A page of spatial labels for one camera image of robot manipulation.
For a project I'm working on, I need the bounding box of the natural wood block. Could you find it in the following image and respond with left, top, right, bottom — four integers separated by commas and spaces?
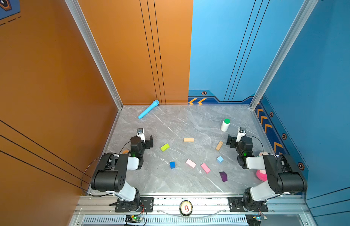
183, 137, 195, 143
215, 141, 223, 151

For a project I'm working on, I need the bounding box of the light blue cube block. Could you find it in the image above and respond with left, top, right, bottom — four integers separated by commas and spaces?
217, 156, 224, 163

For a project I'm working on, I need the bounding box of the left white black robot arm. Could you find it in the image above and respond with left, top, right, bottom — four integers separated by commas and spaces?
91, 136, 154, 212

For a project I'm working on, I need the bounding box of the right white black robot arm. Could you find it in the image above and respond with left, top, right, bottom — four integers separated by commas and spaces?
226, 135, 307, 212

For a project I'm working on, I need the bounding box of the lime green block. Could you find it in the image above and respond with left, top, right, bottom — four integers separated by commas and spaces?
160, 143, 170, 152

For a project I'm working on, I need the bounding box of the purple block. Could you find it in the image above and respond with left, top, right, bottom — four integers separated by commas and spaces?
219, 171, 228, 182

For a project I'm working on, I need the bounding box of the light pink block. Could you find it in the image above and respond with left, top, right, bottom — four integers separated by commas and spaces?
186, 159, 196, 168

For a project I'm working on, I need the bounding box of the white bottle green cap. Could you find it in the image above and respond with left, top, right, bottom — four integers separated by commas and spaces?
221, 118, 230, 132

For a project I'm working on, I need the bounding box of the blue toy microphone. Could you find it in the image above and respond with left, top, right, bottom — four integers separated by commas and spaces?
138, 100, 159, 119

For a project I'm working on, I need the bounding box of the pink plush doll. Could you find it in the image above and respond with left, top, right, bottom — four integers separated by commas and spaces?
255, 152, 269, 182

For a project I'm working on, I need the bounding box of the round emergency button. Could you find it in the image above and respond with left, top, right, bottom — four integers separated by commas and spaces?
179, 200, 193, 217

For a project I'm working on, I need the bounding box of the left green circuit board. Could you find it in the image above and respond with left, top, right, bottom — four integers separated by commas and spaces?
125, 215, 144, 225

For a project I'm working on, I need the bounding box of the right circuit board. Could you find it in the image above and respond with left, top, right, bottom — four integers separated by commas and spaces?
253, 215, 268, 222

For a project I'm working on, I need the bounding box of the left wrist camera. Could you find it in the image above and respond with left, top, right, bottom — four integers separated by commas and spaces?
137, 128, 145, 142

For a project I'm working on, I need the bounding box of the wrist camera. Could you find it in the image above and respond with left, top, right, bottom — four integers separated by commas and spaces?
236, 127, 246, 142
137, 128, 145, 142

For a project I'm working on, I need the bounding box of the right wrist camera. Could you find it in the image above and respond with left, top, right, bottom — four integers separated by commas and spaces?
236, 127, 246, 142

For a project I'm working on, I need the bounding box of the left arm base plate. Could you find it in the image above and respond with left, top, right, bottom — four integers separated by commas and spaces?
115, 196, 154, 213

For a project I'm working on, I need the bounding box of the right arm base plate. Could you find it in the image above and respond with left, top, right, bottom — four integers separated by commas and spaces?
228, 197, 269, 212

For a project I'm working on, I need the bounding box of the aluminium front rail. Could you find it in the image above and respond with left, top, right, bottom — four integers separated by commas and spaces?
69, 193, 317, 226

